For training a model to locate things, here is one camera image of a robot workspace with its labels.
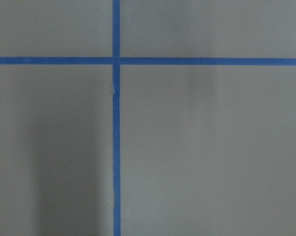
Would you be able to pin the blue tape vertical line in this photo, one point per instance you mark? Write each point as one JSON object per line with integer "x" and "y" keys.
{"x": 116, "y": 118}

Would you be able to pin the blue tape horizontal line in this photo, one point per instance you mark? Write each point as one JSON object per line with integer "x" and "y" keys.
{"x": 147, "y": 61}

